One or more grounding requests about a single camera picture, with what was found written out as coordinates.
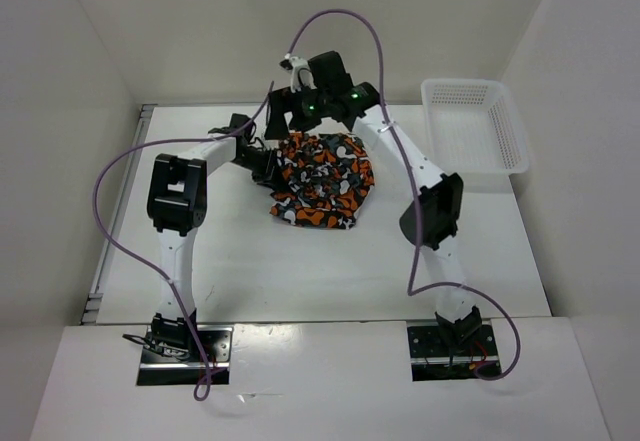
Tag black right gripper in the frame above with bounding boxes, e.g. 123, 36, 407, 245
264, 82, 330, 141

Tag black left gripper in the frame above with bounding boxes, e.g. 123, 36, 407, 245
231, 146, 289, 192

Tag orange camouflage shorts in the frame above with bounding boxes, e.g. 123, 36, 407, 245
270, 133, 375, 230

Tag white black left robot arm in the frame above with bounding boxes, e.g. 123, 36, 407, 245
146, 113, 285, 361

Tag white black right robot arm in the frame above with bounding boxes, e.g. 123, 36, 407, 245
264, 51, 481, 354

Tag white perforated plastic basket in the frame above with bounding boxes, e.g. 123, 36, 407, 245
421, 78, 530, 175

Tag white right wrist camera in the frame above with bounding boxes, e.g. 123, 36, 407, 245
279, 53, 315, 93

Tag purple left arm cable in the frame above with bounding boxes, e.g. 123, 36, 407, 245
92, 80, 276, 402

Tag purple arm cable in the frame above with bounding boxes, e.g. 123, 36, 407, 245
92, 80, 276, 402
287, 9, 522, 381

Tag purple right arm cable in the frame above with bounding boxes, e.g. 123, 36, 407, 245
287, 9, 522, 381

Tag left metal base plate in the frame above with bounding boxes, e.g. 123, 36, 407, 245
123, 325, 234, 387

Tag metal base plate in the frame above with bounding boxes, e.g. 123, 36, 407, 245
406, 321, 502, 382
123, 325, 234, 387

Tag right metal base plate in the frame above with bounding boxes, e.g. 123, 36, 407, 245
406, 321, 502, 382

